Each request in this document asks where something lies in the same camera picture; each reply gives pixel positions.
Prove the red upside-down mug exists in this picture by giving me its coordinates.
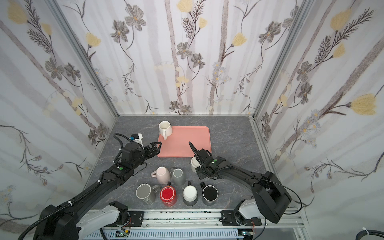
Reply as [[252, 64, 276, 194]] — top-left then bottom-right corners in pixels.
[[160, 182, 178, 207]]

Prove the black mug white rim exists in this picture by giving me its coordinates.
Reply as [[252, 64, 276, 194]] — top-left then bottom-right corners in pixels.
[[200, 182, 219, 206]]

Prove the pink upside-down mug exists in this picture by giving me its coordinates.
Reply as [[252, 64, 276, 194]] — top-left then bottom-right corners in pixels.
[[151, 167, 171, 185]]

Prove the pink rectangular tray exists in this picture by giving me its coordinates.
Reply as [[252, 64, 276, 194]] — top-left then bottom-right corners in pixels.
[[156, 125, 212, 159]]

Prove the large grey upside-down mug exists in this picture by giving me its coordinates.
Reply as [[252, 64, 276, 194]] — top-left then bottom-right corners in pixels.
[[136, 184, 161, 205]]

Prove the grey mug white base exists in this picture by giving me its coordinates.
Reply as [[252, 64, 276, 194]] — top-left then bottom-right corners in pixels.
[[183, 181, 198, 207]]

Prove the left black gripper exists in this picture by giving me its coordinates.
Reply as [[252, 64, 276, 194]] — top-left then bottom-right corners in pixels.
[[130, 141, 162, 170]]

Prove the small grey upside-down mug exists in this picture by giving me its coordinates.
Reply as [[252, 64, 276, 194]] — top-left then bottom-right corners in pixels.
[[171, 168, 187, 187]]

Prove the cream ribbed mug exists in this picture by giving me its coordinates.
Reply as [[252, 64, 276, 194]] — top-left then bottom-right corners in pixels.
[[159, 121, 173, 140]]

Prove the white mug red inside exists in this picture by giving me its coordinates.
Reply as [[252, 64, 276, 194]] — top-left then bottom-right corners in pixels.
[[191, 157, 201, 173]]

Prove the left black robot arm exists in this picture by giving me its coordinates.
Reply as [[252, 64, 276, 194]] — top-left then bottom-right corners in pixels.
[[18, 142, 162, 240]]

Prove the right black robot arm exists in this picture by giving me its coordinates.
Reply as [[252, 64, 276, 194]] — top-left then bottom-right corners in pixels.
[[193, 149, 292, 224]]

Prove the white slotted cable duct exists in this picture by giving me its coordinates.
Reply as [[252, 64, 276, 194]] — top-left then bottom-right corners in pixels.
[[83, 229, 244, 240]]

